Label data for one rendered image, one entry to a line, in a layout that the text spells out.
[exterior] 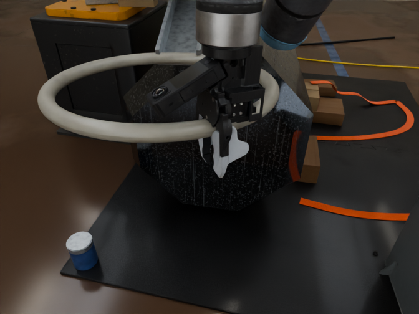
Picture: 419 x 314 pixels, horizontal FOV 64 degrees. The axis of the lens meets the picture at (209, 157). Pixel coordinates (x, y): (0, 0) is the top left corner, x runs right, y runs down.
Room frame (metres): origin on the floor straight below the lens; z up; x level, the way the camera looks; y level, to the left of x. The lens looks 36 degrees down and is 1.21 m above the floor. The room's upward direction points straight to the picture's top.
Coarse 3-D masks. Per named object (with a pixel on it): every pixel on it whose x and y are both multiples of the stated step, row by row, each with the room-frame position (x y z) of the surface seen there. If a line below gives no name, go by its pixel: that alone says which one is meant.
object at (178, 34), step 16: (176, 0) 1.22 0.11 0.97; (192, 0) 1.23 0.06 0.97; (176, 16) 1.13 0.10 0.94; (192, 16) 1.13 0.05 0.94; (160, 32) 0.96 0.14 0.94; (176, 32) 1.04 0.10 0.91; (192, 32) 1.04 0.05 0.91; (160, 48) 0.90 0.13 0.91; (176, 48) 0.96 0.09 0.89; (192, 48) 0.96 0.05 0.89; (160, 64) 0.89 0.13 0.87; (176, 64) 0.89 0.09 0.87; (192, 64) 0.89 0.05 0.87
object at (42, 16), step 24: (48, 24) 1.90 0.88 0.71; (72, 24) 1.87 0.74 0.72; (96, 24) 1.83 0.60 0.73; (120, 24) 1.80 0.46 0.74; (144, 24) 1.97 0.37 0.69; (48, 48) 1.91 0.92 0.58; (72, 48) 1.88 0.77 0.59; (96, 48) 1.85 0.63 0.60; (120, 48) 1.80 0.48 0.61; (144, 48) 1.95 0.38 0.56; (48, 72) 1.92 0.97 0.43; (120, 72) 1.81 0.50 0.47; (144, 72) 1.90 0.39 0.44; (72, 96) 1.90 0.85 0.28; (96, 96) 1.86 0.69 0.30; (120, 96) 1.82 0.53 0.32; (120, 120) 1.82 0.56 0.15
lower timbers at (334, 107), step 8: (304, 80) 2.58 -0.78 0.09; (312, 80) 2.58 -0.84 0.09; (328, 80) 2.58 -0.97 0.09; (320, 88) 2.45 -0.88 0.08; (328, 88) 2.44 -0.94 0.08; (336, 88) 2.44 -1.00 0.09; (328, 96) 2.44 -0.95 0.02; (320, 104) 2.13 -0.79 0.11; (328, 104) 2.13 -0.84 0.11; (336, 104) 2.13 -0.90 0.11; (320, 112) 2.02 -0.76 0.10; (328, 112) 2.01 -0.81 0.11; (336, 112) 2.01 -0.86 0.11; (312, 120) 2.03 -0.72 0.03; (320, 120) 2.02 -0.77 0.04; (328, 120) 2.01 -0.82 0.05; (336, 120) 1.99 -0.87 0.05
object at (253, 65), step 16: (208, 48) 0.46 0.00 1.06; (256, 48) 0.48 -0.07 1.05; (224, 64) 0.46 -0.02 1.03; (240, 64) 0.48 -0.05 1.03; (256, 64) 0.48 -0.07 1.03; (224, 80) 0.46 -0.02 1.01; (240, 80) 0.47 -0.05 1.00; (256, 80) 0.48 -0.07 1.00; (208, 96) 0.46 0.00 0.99; (224, 96) 0.45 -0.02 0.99; (240, 96) 0.45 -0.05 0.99; (256, 96) 0.46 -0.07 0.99; (208, 112) 0.45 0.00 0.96; (240, 112) 0.46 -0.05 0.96
